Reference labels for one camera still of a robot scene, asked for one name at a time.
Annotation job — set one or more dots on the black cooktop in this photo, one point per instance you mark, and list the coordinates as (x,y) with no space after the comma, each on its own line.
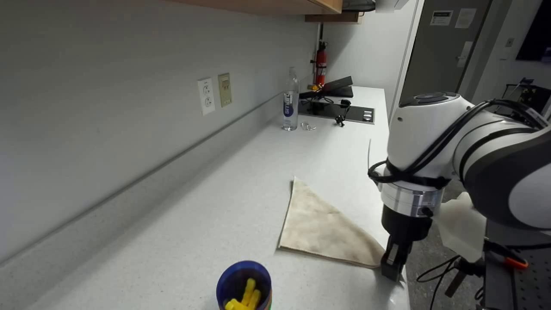
(362,114)

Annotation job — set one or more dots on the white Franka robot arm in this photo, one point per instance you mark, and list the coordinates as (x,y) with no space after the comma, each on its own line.
(436,131)

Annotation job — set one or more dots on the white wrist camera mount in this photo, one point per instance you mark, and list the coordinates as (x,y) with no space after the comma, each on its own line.
(462,226)

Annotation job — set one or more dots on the beige cloth towel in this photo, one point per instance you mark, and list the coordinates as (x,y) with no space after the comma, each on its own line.
(321,229)

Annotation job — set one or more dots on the gray door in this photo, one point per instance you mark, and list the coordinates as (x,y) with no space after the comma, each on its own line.
(441,57)

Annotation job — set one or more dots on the black camera clamp stand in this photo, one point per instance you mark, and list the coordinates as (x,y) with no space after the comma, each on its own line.
(340,112)

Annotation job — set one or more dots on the clear plastic water bottle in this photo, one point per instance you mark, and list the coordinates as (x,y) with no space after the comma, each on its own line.
(290,103)

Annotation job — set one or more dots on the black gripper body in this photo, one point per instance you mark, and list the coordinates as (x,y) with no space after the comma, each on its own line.
(407,224)

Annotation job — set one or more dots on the beige wall switch plate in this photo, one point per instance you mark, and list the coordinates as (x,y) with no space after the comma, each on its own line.
(224,90)

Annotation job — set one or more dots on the green cup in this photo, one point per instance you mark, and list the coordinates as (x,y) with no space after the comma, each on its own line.
(226,286)

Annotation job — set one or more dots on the black equipment table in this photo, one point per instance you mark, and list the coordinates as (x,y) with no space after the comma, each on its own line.
(519,286)

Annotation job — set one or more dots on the white wall outlet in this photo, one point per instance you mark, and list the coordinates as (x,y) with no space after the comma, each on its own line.
(207,97)

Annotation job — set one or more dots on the yellow plastic pieces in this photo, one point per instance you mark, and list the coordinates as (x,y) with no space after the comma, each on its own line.
(245,293)

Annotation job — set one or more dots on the wooden wall cabinet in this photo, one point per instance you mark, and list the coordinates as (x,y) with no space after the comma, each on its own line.
(269,5)

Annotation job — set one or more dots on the black angled stand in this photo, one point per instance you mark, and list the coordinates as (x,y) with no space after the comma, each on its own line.
(340,86)

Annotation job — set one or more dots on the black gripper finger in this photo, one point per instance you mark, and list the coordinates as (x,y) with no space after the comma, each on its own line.
(396,258)

